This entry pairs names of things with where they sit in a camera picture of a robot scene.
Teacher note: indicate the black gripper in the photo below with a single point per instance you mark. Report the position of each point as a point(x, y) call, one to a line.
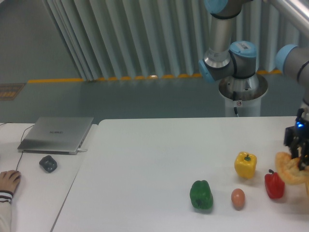
point(298, 136)

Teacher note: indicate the golden triangular bread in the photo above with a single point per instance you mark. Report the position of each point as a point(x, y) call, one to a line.
point(288, 170)

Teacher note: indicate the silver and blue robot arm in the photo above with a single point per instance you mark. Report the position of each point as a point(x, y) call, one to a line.
point(233, 64)

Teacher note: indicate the white striped sleeve forearm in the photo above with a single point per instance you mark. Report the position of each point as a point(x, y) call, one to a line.
point(5, 210)

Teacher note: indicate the yellow woven basket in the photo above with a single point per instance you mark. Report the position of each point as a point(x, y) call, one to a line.
point(307, 187)

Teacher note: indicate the person's hand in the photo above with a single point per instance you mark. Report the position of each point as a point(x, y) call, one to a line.
point(9, 181)

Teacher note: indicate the red bell pepper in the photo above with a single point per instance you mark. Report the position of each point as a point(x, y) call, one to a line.
point(274, 185)

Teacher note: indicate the yellow bell pepper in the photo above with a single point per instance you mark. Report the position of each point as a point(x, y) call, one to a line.
point(245, 165)

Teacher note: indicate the brown egg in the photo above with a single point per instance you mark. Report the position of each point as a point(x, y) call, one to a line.
point(238, 198)

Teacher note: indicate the green bell pepper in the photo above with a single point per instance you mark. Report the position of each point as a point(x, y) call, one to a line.
point(200, 195)

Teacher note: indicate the silver closed laptop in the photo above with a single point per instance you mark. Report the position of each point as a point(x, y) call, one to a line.
point(56, 135)

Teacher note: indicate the small black plastic device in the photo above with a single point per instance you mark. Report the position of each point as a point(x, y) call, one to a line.
point(48, 163)

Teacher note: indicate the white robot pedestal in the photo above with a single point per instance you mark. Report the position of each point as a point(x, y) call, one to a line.
point(243, 96)

